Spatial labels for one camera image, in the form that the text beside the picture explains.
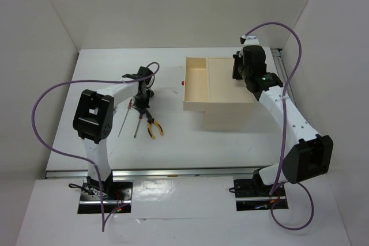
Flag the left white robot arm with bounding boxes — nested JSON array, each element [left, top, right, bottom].
[[73, 66, 154, 199]]

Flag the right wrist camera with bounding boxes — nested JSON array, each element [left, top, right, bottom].
[[240, 35, 259, 46]]

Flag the aluminium side rail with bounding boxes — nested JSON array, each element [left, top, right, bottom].
[[270, 47, 295, 100]]

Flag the red long thin screwdriver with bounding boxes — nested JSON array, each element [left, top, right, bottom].
[[118, 98, 133, 137]]

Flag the beige drawer cabinet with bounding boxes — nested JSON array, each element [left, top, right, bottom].
[[204, 58, 255, 131]]

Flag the aluminium front rail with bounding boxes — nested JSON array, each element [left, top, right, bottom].
[[45, 166, 257, 180]]

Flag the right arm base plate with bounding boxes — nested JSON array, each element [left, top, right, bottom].
[[228, 179, 289, 211]]

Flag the yellow black pliers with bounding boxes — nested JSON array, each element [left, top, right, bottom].
[[145, 109, 165, 140]]

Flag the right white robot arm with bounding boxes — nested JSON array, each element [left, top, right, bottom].
[[232, 45, 333, 195]]

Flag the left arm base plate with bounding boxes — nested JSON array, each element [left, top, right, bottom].
[[68, 181, 133, 214]]

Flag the beige top drawer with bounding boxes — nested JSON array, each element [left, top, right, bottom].
[[183, 57, 209, 112]]

